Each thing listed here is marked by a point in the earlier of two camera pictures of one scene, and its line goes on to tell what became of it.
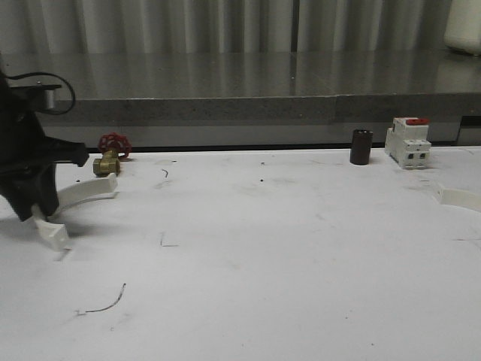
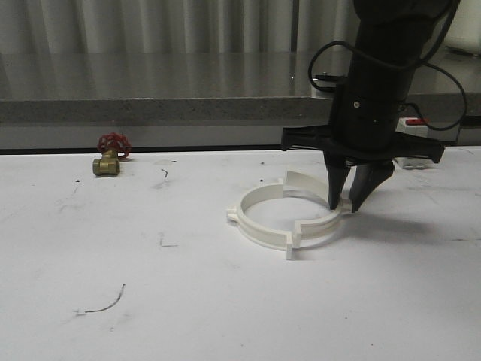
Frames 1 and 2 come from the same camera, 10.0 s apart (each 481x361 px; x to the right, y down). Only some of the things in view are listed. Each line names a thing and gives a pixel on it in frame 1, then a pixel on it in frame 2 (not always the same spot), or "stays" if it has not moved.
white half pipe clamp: x=52 y=229 -> x=264 y=236
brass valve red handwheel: x=115 y=147 stays
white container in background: x=464 y=27 stays
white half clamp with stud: x=458 y=197 -> x=309 y=229
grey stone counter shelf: x=121 y=89 stays
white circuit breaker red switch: x=406 y=142 stays
